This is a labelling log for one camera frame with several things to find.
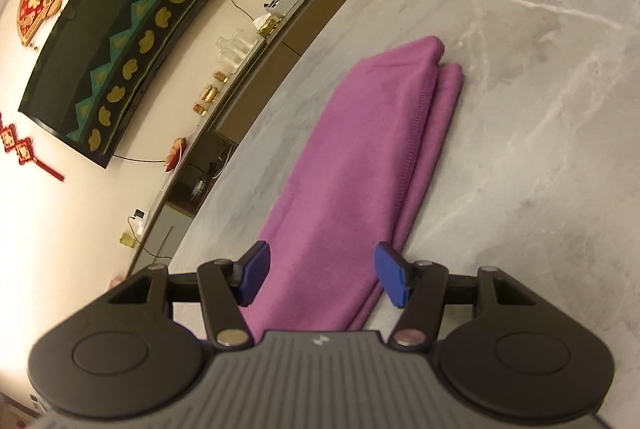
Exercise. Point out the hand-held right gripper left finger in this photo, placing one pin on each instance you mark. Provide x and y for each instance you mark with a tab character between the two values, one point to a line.
254	274

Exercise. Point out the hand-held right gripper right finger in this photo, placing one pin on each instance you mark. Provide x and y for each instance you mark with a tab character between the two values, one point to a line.
392	274

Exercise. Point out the purple fleece garment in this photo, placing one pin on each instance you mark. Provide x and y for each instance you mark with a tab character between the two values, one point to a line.
360	159

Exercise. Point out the white power strip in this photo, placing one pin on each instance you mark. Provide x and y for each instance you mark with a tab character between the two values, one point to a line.
139	221

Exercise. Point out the yellow cup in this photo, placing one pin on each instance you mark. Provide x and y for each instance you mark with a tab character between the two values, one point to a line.
127	241

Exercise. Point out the red plate of fruit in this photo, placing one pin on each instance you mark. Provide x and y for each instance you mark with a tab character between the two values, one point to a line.
176	153

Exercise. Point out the amber glass jar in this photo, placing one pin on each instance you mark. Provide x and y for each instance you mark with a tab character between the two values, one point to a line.
199	109

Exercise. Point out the long grey television cabinet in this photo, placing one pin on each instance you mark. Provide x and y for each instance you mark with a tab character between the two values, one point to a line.
270	74

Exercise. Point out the set of clear glasses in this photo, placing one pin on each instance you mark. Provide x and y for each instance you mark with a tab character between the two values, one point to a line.
237	49

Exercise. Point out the gold tissue box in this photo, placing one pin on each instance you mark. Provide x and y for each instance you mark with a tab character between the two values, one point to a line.
266	26

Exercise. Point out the television with patterned dust cover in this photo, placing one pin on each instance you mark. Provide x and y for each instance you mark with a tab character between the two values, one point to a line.
115	44

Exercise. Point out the red knot wall ornament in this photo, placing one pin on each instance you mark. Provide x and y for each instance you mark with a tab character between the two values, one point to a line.
22	146

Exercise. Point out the red gold fan wall ornament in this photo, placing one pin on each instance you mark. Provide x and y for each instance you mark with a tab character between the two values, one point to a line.
42	4

